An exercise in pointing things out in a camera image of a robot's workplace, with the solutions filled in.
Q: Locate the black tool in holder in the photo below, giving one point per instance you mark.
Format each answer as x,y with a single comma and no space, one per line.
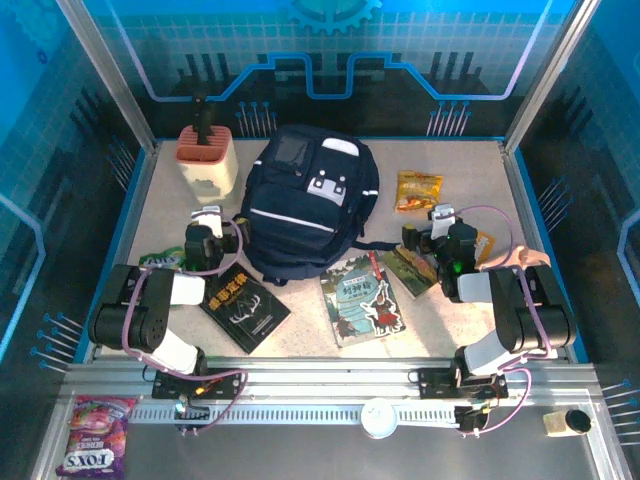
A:
201,122

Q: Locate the cream holder terracotta top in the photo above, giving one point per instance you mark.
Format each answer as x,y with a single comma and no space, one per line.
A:
210,175

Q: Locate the white round puck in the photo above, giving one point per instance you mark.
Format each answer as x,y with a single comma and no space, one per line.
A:
380,419

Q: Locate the navy blue backpack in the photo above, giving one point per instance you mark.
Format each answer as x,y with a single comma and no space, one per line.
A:
300,225

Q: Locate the yellow snack bag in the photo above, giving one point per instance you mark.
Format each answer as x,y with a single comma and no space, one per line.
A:
420,192

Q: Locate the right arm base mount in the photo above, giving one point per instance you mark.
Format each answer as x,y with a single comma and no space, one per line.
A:
435,382

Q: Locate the green Fox's candy bag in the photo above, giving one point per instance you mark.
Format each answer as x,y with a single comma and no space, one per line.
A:
162,260

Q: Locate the black round cap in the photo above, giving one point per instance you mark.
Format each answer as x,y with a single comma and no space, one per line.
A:
578,421

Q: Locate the peach cloth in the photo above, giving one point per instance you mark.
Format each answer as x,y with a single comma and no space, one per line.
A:
530,257

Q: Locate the green landscape book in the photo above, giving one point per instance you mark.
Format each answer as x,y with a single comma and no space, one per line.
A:
410,272

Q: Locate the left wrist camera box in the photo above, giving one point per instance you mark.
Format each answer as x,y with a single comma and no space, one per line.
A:
207,217

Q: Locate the black book with antlers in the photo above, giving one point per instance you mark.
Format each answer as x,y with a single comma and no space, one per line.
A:
245,310

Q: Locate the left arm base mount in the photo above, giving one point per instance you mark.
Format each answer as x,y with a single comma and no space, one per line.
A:
170,385

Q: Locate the black connector module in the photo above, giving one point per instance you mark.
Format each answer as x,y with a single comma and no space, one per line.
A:
470,420
192,415

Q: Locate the beige sponge block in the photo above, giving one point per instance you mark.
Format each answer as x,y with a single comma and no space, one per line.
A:
555,424

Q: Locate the aluminium frame post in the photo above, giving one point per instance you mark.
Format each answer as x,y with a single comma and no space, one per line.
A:
545,75
110,75

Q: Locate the illustrated warrior book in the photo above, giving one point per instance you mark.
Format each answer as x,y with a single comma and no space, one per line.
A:
355,300

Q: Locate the purple Fox's candy bag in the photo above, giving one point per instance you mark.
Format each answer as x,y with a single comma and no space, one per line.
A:
95,440

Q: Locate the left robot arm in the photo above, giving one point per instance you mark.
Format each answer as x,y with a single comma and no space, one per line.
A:
120,310

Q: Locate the orange packet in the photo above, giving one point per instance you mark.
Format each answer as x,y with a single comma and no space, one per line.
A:
484,247

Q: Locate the aluminium frame rail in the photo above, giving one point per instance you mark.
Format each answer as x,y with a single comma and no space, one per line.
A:
325,377

